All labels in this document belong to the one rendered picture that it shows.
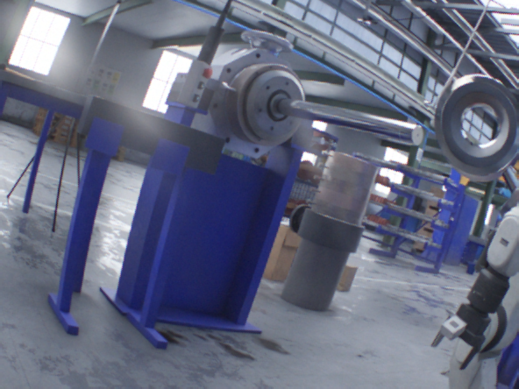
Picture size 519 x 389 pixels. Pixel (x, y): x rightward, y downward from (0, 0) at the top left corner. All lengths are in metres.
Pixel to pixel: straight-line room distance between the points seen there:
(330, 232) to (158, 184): 1.66
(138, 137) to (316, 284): 2.16
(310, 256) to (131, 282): 1.68
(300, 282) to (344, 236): 0.43
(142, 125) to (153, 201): 0.50
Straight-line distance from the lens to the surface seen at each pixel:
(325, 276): 3.80
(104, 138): 1.89
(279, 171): 2.75
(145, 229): 2.37
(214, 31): 1.50
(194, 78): 1.47
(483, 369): 1.29
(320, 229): 3.73
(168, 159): 2.01
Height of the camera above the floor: 0.80
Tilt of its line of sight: 1 degrees down
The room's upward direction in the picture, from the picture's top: 18 degrees clockwise
